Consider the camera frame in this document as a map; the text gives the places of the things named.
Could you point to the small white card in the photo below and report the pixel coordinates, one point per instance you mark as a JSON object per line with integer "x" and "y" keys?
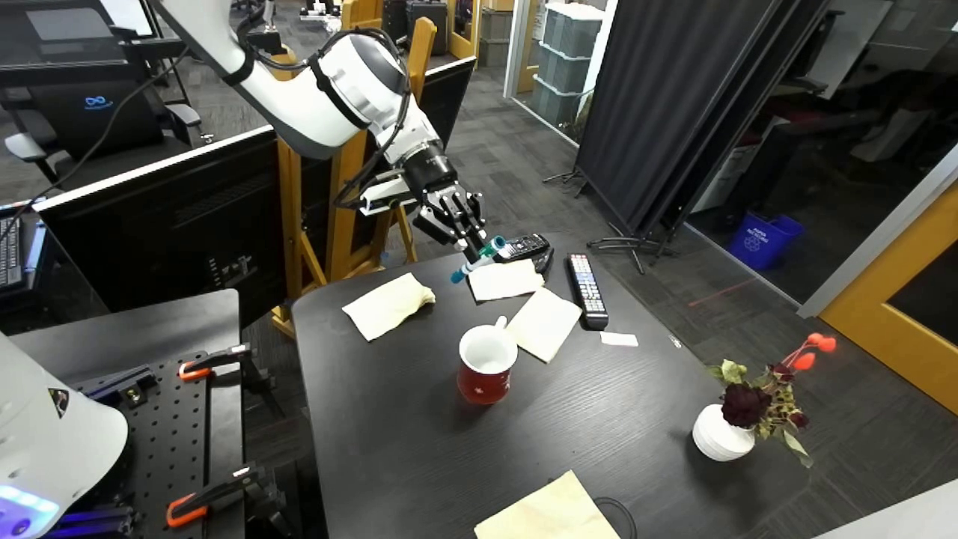
{"x": 619, "y": 340}

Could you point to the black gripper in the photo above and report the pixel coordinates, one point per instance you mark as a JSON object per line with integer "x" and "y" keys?
{"x": 433, "y": 180}

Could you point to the teal and white marker pen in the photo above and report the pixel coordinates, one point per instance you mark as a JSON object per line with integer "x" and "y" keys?
{"x": 499, "y": 247}

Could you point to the black desk partition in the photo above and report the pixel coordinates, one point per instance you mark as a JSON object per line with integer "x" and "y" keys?
{"x": 161, "y": 225}

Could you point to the cream cloth napkin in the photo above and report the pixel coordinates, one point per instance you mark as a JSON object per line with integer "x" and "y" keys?
{"x": 384, "y": 307}

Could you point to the red mug with white print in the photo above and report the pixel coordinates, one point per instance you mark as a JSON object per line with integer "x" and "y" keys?
{"x": 483, "y": 385}

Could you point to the grey storage box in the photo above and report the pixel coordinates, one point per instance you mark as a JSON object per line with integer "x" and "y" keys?
{"x": 565, "y": 66}
{"x": 552, "y": 99}
{"x": 573, "y": 29}

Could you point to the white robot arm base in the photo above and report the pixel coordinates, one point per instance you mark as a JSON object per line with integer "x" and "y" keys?
{"x": 50, "y": 439}

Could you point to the blue plastic bin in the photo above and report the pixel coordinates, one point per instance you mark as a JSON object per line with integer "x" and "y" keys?
{"x": 764, "y": 240}

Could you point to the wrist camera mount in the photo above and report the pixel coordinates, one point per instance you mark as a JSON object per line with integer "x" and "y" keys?
{"x": 384, "y": 192}

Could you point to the yellow wooden door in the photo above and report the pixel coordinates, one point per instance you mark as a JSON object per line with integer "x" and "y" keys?
{"x": 899, "y": 310}

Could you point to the dark artificial flower bunch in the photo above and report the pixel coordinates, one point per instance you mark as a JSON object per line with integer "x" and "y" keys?
{"x": 746, "y": 404}

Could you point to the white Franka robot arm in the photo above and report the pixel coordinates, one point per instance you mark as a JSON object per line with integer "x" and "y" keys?
{"x": 320, "y": 99}

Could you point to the black curtain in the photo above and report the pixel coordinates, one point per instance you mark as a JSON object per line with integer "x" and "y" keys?
{"x": 679, "y": 99}

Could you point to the white round vase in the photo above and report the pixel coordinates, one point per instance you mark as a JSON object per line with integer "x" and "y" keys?
{"x": 719, "y": 439}

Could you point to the long black remote control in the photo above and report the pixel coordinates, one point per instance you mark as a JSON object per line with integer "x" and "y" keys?
{"x": 589, "y": 291}

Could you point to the white paper sheet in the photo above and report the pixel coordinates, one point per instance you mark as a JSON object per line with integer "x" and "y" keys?
{"x": 543, "y": 324}

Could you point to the black perforated robot stand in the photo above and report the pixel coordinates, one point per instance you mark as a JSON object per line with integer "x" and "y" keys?
{"x": 183, "y": 428}

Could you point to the black office chair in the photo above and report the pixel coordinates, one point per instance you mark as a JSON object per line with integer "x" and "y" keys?
{"x": 101, "y": 109}

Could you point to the yellow wooden chair frame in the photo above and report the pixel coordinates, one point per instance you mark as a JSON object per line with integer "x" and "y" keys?
{"x": 341, "y": 214}

